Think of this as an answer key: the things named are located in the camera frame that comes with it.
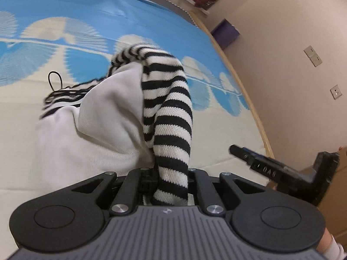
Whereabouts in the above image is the black white striped garment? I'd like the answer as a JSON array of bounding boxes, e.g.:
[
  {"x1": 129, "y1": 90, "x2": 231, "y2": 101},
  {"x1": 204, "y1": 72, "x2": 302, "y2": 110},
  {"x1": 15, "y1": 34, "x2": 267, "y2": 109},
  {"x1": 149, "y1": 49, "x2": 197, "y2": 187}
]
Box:
[{"x1": 36, "y1": 44, "x2": 193, "y2": 206}]

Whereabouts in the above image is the person hand in sleeve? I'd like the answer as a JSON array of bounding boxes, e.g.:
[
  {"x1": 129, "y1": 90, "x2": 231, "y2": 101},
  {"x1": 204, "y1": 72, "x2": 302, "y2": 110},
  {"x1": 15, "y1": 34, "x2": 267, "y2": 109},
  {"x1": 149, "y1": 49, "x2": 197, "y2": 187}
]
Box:
[{"x1": 316, "y1": 228, "x2": 346, "y2": 260}]

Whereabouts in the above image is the purple box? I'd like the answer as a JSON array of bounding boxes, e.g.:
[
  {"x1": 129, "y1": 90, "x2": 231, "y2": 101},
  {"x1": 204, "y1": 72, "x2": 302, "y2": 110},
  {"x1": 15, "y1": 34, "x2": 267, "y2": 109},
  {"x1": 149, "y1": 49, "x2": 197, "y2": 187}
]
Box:
[{"x1": 211, "y1": 19, "x2": 240, "y2": 50}]

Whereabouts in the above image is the blue white patterned bedsheet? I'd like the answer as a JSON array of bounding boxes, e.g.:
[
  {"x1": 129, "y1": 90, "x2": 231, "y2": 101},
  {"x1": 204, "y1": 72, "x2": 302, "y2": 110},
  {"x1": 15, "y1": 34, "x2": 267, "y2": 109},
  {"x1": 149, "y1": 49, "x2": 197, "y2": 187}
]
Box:
[{"x1": 1, "y1": 0, "x2": 268, "y2": 259}]

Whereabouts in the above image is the wooden bed frame edge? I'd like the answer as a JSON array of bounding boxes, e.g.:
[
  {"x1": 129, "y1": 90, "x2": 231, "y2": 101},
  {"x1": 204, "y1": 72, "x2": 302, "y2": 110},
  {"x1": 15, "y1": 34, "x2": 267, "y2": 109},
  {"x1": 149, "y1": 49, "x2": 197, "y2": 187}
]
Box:
[{"x1": 186, "y1": 10, "x2": 275, "y2": 159}]

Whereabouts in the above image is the white wall socket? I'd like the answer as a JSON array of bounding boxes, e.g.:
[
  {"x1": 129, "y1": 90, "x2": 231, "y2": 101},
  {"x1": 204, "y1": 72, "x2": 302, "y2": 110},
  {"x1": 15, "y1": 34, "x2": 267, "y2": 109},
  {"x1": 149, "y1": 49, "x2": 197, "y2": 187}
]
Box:
[{"x1": 330, "y1": 85, "x2": 342, "y2": 100}]

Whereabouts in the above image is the white wall switch plate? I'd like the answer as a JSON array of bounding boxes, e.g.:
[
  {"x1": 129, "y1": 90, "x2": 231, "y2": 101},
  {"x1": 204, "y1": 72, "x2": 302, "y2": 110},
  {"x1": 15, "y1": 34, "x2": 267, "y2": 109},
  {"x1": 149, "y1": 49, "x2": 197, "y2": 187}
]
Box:
[{"x1": 303, "y1": 46, "x2": 322, "y2": 67}]

